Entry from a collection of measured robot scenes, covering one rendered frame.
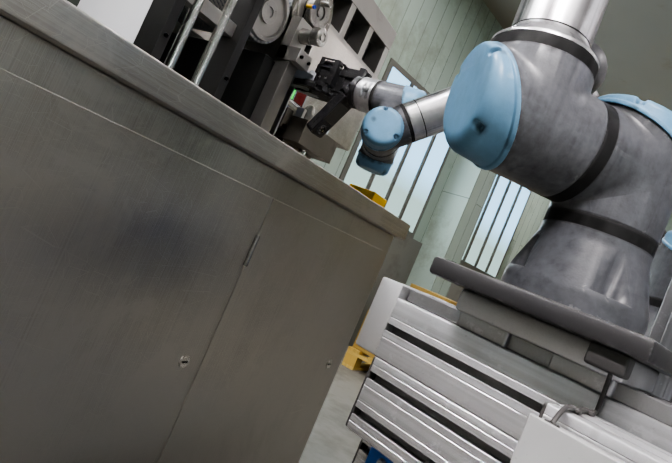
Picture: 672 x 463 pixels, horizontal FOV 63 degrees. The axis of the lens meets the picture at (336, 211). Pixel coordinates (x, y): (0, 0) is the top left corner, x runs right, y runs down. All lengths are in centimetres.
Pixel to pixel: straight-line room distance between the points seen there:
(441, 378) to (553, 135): 28
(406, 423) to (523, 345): 15
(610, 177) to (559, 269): 10
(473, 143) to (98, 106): 41
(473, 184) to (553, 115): 466
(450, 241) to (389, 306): 447
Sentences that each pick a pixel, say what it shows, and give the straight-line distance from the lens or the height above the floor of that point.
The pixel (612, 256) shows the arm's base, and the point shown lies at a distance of 61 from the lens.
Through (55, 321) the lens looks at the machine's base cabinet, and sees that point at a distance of 76.
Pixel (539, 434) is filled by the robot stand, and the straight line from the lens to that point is 46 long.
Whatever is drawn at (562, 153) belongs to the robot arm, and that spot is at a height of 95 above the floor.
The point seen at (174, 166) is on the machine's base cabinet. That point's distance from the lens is 77.
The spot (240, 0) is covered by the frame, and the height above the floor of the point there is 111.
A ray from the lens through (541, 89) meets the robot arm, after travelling 57.
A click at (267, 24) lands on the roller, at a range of 123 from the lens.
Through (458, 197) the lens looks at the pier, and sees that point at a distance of 524.
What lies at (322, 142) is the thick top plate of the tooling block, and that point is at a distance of 140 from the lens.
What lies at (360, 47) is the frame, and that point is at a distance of 213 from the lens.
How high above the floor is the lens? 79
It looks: 3 degrees up
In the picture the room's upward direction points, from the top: 23 degrees clockwise
